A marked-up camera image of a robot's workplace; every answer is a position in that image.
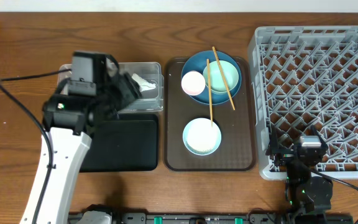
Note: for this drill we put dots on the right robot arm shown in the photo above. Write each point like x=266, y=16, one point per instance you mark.
x=309, y=196

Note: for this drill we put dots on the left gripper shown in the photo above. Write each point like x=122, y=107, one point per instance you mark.
x=123, y=86

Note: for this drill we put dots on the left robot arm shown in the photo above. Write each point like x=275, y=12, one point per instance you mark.
x=70, y=117

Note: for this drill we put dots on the clear plastic bin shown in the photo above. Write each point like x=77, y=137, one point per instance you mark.
x=152, y=91

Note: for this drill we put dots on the brown serving tray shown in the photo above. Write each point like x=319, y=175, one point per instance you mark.
x=237, y=150

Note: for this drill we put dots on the wooden chopstick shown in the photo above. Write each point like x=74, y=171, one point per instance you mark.
x=209, y=92
x=223, y=77

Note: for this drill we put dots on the black plastic tray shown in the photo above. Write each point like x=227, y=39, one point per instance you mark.
x=129, y=143

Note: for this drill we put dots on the pink cup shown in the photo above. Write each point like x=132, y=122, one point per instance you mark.
x=193, y=83

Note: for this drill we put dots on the white tissue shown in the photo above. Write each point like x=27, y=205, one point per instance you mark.
x=145, y=82

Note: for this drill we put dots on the grey dishwasher rack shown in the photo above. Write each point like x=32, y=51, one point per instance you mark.
x=303, y=77

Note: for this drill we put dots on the light blue bowl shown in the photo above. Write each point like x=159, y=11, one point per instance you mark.
x=202, y=137

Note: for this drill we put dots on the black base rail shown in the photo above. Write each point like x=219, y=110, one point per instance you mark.
x=142, y=218

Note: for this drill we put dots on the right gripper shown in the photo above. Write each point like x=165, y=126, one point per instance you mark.
x=285, y=154

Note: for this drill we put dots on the mint green bowl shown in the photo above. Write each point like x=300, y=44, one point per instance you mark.
x=217, y=84

